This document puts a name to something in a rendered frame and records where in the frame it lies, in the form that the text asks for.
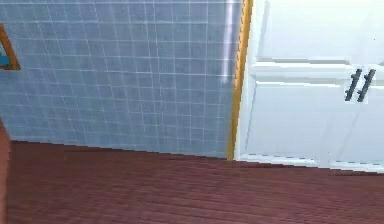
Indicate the white room door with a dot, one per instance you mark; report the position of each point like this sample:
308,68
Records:
293,126

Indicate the wooden framed picture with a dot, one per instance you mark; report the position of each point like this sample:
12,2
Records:
7,55

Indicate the red brown furniture edge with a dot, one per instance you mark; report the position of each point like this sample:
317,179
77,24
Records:
3,173

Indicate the yellow door frame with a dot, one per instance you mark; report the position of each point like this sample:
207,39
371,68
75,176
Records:
240,80

